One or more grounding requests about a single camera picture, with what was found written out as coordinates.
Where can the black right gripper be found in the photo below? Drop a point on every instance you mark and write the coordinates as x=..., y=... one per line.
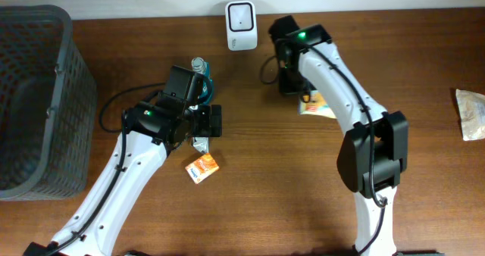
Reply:
x=286, y=88

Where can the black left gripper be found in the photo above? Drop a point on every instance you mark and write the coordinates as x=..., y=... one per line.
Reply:
x=208, y=124

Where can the silver triangular snack packet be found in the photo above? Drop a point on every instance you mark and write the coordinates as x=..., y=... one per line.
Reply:
x=201, y=144

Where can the yellow snack bag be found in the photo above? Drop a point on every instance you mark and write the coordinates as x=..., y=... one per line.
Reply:
x=314, y=104

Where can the orange white small box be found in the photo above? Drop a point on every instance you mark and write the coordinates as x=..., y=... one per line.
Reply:
x=202, y=168

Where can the teal mouthwash bottle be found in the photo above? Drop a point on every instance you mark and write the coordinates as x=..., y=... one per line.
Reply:
x=199, y=65

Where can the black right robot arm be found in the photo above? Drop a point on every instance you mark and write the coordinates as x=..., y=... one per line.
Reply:
x=374, y=151

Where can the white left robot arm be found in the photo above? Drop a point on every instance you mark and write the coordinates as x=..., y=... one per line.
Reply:
x=150, y=131

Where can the white barcode scanner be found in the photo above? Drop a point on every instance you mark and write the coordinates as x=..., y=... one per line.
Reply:
x=242, y=31

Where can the grey plastic lattice basket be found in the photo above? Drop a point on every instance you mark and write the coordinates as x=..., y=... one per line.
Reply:
x=48, y=106

